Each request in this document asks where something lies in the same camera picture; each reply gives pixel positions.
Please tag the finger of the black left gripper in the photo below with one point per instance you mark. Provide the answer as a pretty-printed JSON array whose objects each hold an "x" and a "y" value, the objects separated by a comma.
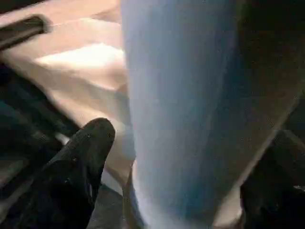
[{"x": 33, "y": 109}]

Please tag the black plastic mat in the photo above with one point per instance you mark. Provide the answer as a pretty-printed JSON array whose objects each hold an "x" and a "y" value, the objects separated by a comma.
[{"x": 286, "y": 191}]

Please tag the white plastic table leg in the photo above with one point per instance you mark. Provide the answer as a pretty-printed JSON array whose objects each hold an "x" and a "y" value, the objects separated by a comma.
[{"x": 190, "y": 95}]

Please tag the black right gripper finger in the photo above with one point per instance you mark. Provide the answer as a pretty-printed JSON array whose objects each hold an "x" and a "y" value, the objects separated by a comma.
[{"x": 71, "y": 181}]

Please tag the white plastic table top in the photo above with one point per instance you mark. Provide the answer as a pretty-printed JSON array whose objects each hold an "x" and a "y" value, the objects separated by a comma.
[{"x": 81, "y": 62}]

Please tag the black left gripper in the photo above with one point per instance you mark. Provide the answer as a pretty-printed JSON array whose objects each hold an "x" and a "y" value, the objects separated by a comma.
[{"x": 21, "y": 31}]

